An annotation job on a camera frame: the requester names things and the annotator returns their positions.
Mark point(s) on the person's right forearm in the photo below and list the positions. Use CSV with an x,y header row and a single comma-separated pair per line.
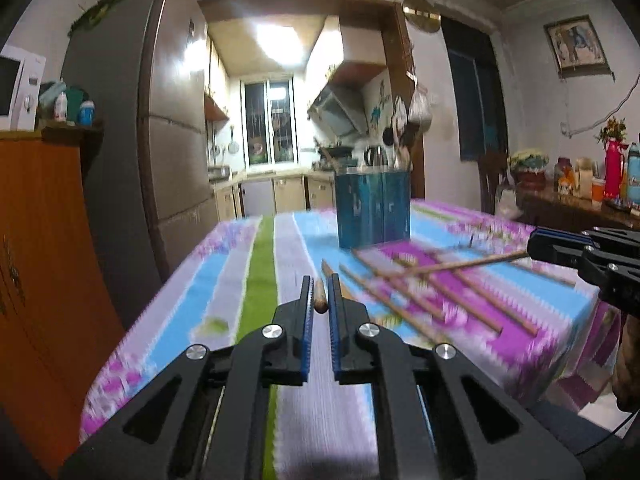
x,y
630,360

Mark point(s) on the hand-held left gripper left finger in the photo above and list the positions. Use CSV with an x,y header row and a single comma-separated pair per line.
x,y
306,332

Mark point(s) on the steel electric kettle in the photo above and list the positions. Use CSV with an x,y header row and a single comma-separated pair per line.
x,y
375,156

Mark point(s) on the yellow flower bouquet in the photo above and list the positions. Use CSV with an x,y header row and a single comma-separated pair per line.
x,y
612,130

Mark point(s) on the kitchen base cabinets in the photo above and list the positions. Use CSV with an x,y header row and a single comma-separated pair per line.
x,y
280,195

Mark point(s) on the light blue thermos jug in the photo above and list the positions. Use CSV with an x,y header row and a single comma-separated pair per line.
x,y
634,175

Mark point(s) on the kitchen window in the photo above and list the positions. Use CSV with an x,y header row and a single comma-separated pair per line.
x,y
268,122

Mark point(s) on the orange wooden cabinet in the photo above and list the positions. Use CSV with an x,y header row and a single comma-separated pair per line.
x,y
45,285

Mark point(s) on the blue perforated metal utensil holder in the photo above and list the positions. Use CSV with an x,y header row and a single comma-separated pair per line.
x,y
372,207

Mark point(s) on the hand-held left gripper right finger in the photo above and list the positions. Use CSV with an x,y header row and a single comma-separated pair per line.
x,y
335,332

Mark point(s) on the white microwave oven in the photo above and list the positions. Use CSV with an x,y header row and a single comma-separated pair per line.
x,y
20,90

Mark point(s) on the potted flower arrangement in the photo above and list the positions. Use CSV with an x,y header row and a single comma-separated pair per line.
x,y
529,167

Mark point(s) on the red thermos flask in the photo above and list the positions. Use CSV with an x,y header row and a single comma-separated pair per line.
x,y
615,170

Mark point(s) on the floral striped tablecloth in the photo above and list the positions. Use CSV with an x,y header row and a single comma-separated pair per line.
x,y
225,270

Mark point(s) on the blue lidded jar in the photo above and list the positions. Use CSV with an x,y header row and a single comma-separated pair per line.
x,y
86,114

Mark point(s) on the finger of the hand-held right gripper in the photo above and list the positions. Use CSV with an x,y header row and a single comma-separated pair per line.
x,y
555,245
617,275

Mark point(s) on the orange cup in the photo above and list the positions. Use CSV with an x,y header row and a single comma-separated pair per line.
x,y
598,191

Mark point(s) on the hanging plastic bags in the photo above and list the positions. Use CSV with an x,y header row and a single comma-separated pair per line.
x,y
415,107

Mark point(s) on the steel range hood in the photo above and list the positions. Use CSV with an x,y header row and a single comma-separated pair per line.
x,y
337,110

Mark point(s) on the wooden chair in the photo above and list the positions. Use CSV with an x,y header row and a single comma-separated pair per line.
x,y
492,180

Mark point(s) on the dark door curtain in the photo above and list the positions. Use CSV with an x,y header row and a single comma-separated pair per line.
x,y
475,95

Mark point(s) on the dark wooden sideboard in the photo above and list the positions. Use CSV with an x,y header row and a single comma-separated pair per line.
x,y
575,210

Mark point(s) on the ceiling light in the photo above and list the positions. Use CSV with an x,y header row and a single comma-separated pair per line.
x,y
280,42

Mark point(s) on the framed wall picture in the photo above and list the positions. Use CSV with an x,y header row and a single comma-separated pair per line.
x,y
577,45

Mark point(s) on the round golden wall ornament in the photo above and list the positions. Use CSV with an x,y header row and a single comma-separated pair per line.
x,y
421,14

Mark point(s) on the white plastic bottle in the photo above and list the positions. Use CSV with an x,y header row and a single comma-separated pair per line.
x,y
60,107

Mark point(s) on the grey refrigerator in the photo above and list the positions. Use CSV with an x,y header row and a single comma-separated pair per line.
x,y
120,135

